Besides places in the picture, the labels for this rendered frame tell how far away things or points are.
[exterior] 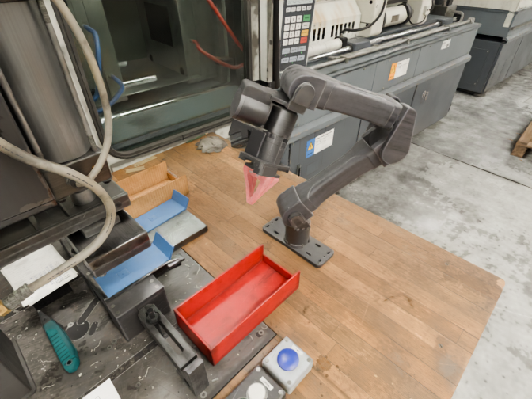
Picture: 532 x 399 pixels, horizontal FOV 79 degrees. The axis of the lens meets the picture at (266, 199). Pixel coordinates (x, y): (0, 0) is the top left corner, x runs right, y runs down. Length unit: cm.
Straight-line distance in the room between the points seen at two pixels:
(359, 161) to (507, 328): 156
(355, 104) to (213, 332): 53
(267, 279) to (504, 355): 147
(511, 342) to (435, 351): 135
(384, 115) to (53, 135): 57
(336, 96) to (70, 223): 51
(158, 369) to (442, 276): 66
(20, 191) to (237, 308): 45
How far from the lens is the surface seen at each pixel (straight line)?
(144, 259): 76
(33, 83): 51
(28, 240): 60
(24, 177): 52
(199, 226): 90
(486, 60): 497
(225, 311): 74
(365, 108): 69
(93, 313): 83
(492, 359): 199
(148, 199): 99
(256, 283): 78
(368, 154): 74
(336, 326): 74
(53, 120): 53
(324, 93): 63
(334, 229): 92
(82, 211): 60
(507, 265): 247
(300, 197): 75
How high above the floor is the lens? 152
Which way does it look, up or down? 38 degrees down
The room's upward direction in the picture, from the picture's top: straight up
